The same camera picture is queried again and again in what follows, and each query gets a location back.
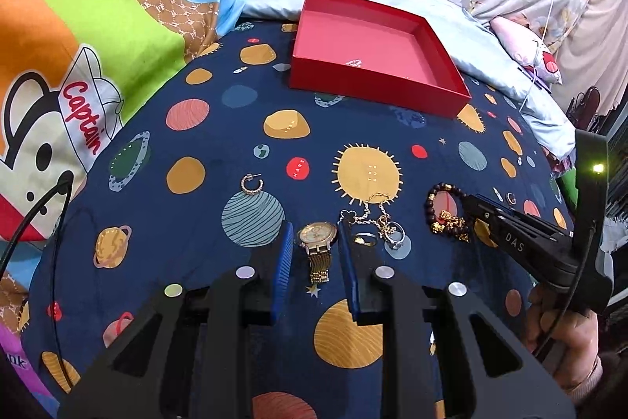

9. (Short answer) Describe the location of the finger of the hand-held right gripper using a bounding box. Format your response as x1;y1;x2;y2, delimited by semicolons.
478;196;576;242
460;193;566;275

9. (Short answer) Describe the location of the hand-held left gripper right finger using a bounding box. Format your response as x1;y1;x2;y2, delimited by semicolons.
338;223;575;419

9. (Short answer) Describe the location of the pink plush toy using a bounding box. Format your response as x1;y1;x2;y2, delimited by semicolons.
491;15;562;86

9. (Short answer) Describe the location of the gold flower pendant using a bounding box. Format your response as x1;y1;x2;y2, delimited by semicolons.
377;213;394;248

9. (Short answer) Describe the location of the person's right hand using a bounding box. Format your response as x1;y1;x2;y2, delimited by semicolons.
521;282;603;394

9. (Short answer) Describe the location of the beige curtain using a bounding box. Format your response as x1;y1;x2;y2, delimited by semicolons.
559;0;628;106

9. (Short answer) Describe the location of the cartoon monkey blanket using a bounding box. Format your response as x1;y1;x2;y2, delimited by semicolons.
0;0;268;405

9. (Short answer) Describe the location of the red jewelry box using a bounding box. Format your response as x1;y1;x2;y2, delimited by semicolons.
288;0;473;119

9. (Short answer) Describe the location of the gold clover chain necklace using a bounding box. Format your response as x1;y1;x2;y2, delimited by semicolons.
340;193;396;226

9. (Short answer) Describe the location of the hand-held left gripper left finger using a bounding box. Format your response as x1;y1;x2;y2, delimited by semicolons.
59;221;295;419

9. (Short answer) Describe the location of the dark bead bracelet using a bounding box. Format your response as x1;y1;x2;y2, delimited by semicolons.
424;182;473;244

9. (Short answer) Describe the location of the gold wristwatch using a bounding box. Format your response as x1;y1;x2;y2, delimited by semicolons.
296;221;340;285

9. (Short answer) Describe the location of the white cable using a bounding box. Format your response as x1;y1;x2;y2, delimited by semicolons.
519;0;558;112

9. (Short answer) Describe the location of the dark bag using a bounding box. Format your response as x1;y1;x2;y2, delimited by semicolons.
566;86;607;132

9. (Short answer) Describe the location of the light blue pillow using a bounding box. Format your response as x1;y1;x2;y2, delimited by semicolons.
243;0;577;159

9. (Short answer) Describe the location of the black cable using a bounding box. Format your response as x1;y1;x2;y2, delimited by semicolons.
0;171;75;395

